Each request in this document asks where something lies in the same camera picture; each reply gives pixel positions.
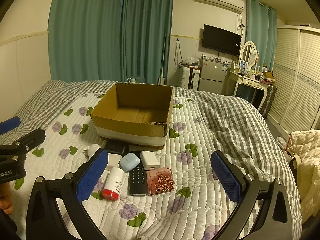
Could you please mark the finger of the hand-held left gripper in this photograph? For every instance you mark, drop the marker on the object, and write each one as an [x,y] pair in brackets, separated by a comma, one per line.
[27,140]
[9,125]

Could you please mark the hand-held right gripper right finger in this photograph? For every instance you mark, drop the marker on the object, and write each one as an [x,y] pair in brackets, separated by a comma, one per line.
[225,177]

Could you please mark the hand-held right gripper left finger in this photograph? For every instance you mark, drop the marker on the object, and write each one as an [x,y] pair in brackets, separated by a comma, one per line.
[91,177]

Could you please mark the white bottle with red cap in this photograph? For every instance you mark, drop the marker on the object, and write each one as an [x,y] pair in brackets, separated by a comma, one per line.
[115,180]

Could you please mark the small white square box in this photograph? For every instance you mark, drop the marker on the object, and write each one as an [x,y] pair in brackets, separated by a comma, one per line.
[113,160]

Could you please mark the round white plug adapter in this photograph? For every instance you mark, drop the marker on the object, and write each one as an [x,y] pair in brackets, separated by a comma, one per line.
[93,148]

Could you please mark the black power bank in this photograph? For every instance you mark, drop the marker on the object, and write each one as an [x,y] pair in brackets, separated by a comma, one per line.
[115,147]

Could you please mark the light blue earbud case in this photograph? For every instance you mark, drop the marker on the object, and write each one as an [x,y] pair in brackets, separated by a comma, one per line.
[128,162]

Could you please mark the black remote control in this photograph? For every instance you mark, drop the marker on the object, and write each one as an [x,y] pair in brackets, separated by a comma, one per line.
[137,177]

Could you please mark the white charger adapter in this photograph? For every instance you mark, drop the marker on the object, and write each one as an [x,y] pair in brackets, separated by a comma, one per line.
[150,161]

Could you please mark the cardboard box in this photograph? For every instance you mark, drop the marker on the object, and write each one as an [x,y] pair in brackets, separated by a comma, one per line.
[130,130]

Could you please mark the pink sponge packet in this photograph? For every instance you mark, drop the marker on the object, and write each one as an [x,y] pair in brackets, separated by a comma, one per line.
[160,181]

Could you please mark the person's left hand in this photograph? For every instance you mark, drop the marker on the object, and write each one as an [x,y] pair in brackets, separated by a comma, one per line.
[5,198]

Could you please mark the white floral quilt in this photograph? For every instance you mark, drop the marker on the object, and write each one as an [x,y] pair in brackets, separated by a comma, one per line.
[190,170]

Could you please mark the grey checked bedsheet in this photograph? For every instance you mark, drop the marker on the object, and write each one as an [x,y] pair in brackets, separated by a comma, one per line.
[225,115]

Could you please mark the white cup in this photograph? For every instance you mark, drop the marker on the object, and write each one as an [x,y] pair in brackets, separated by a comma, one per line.
[282,142]

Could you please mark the white puffy jacket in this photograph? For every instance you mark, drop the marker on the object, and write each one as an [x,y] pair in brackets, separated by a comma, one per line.
[308,155]

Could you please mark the brown suitcase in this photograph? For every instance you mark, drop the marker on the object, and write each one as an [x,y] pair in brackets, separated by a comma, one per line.
[268,100]

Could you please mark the white dressing table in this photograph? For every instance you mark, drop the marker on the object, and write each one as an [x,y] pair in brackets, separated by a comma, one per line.
[246,81]

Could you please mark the silver fridge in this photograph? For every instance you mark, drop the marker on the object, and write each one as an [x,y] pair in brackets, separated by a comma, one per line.
[212,77]

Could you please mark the white suitcase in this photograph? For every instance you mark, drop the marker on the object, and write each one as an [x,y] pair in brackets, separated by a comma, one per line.
[186,78]

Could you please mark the brown box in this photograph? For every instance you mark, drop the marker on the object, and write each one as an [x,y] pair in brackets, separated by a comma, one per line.
[268,75]

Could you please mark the white louvred wardrobe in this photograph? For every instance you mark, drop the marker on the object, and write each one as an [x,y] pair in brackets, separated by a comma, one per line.
[297,80]

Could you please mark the wide green curtain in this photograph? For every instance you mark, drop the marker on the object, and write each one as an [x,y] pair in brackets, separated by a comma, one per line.
[85,30]

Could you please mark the clear plastic bag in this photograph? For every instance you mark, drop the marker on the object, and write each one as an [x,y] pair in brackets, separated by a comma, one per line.
[191,60]

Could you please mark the white oval mirror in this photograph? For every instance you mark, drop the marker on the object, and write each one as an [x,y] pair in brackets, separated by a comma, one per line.
[250,52]

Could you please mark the narrow green curtain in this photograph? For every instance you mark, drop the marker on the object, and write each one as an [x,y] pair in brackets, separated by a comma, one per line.
[260,30]

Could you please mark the small photo frame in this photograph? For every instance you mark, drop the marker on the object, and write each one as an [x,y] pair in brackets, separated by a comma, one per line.
[243,65]

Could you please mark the black wall television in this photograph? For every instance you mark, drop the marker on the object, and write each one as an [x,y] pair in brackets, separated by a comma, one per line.
[221,40]

